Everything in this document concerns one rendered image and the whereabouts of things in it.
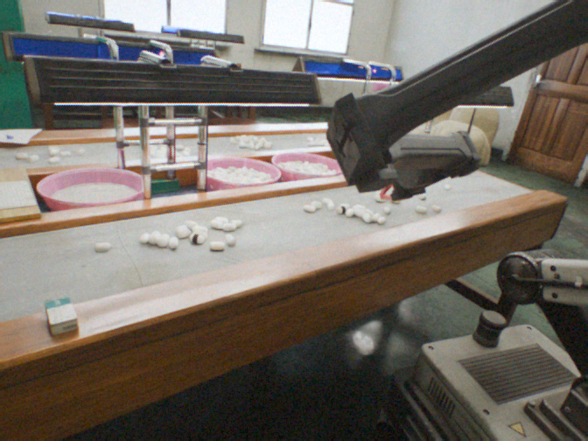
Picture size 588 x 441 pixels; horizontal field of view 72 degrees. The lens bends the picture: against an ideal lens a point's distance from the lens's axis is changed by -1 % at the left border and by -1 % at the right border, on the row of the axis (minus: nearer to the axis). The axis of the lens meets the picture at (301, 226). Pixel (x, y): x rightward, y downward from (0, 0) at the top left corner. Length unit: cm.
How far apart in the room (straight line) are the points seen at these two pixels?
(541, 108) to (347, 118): 544
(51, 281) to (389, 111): 66
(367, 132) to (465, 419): 81
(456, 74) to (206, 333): 56
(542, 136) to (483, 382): 489
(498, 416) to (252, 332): 60
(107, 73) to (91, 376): 52
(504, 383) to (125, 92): 108
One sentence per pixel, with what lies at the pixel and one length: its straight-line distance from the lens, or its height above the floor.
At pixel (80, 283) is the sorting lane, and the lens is 85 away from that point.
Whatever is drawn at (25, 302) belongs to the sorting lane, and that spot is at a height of 74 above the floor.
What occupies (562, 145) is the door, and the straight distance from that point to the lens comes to 575.
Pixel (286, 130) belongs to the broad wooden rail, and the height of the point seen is 76.
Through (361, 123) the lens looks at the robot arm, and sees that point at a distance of 49.
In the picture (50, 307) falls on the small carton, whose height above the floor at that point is 79.
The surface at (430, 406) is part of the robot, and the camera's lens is 121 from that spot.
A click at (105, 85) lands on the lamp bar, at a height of 107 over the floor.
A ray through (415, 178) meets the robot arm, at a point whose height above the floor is 96.
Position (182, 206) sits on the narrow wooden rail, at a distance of 111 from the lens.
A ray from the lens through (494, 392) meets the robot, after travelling 116.
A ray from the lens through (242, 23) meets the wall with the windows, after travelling 641.
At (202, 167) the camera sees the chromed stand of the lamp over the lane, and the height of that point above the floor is 84.
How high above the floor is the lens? 120
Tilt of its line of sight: 25 degrees down
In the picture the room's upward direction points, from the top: 8 degrees clockwise
